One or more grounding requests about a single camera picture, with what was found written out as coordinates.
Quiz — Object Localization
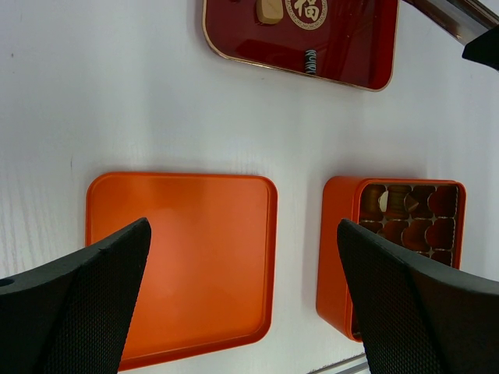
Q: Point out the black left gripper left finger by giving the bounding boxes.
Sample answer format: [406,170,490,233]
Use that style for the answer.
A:
[1,218,151,373]

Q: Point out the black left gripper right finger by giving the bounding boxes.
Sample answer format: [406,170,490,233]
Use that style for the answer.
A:
[337,219,498,373]

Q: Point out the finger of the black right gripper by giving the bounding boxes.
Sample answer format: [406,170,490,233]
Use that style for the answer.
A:
[462,26,499,71]

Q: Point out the metal serving tongs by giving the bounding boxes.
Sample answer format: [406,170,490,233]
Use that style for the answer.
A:
[405,0,498,45]

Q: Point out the white square chocolate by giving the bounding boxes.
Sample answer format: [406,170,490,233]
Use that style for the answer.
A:
[378,191,388,213]

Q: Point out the orange box lid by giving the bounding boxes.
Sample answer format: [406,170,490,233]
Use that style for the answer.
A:
[85,172,278,371]

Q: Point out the orange chocolate box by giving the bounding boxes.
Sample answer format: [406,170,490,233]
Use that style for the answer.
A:
[316,176,466,341]

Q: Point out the tan square chocolate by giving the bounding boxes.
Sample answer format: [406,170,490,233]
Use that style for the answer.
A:
[256,0,284,25]

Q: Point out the red rectangular tray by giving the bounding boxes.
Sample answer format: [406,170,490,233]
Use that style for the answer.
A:
[203,1,399,91]

